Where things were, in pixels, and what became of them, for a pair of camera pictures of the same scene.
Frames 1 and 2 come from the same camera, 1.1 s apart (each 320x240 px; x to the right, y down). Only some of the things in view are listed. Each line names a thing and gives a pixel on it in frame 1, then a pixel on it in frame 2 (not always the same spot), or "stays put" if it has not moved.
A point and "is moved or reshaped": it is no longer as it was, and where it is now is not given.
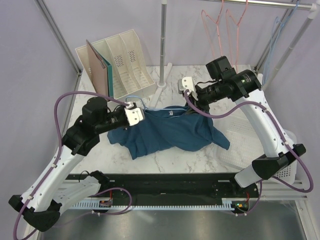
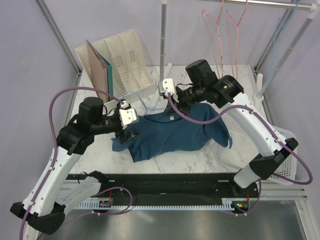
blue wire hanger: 153,109 is moved or reshaped
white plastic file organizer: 131,76 stays put
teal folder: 109,73 stays put
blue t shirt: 173,128 is moved or reshaped
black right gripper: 198,104 to 180,104
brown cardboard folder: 99,71 stays put
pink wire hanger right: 237,25 stays put
